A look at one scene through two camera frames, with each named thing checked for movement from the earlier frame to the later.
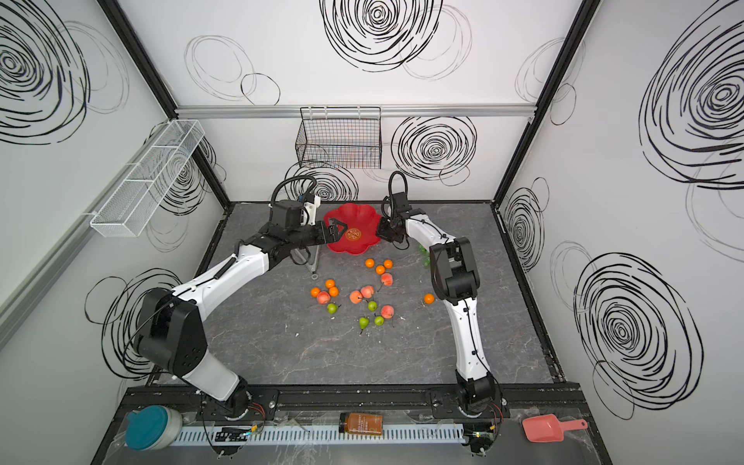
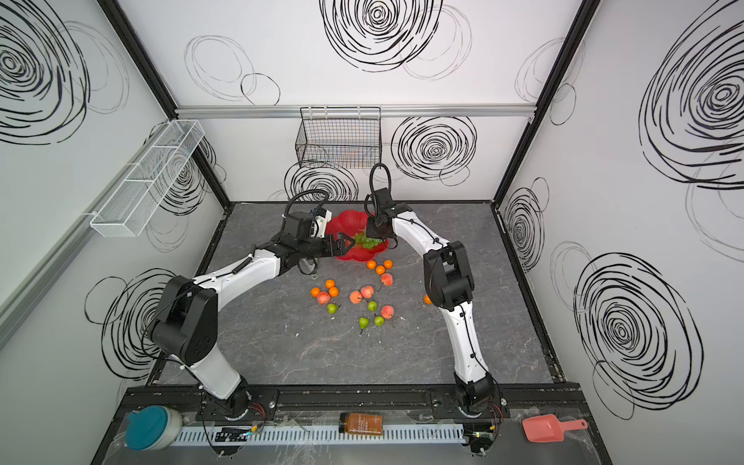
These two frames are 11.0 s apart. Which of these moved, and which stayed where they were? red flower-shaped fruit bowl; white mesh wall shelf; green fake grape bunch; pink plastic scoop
Moved: red flower-shaped fruit bowl; green fake grape bunch
Stayed: pink plastic scoop; white mesh wall shelf
